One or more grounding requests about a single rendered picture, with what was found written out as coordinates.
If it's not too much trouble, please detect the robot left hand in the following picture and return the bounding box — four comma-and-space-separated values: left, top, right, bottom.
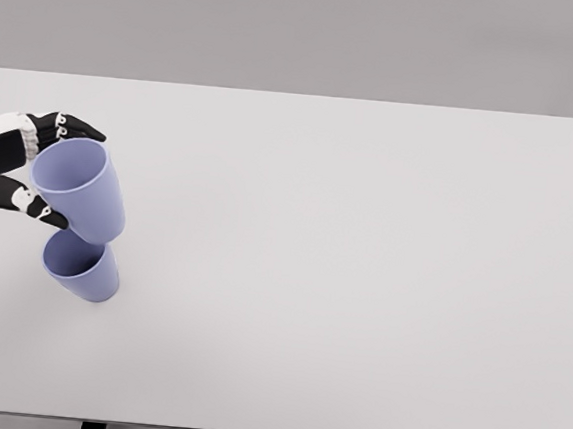
0, 106, 109, 234

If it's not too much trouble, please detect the lavender plastic cup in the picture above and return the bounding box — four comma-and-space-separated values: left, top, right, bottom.
38, 227, 125, 306
23, 132, 134, 248

